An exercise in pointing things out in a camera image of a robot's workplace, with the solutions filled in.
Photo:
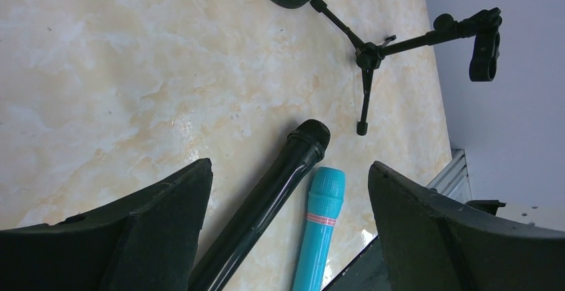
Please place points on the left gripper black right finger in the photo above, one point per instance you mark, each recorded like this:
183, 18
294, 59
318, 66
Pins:
431, 242

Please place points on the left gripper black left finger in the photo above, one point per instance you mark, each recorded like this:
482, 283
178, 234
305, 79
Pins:
146, 240

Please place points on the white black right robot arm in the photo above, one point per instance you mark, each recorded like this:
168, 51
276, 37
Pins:
540, 216

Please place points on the small black tripod stand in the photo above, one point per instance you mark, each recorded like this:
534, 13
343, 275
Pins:
483, 26

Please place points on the turquoise toy microphone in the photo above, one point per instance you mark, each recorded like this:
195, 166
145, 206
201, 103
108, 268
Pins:
324, 203

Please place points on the black orange-tipped microphone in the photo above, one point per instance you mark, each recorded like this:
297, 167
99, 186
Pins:
304, 147

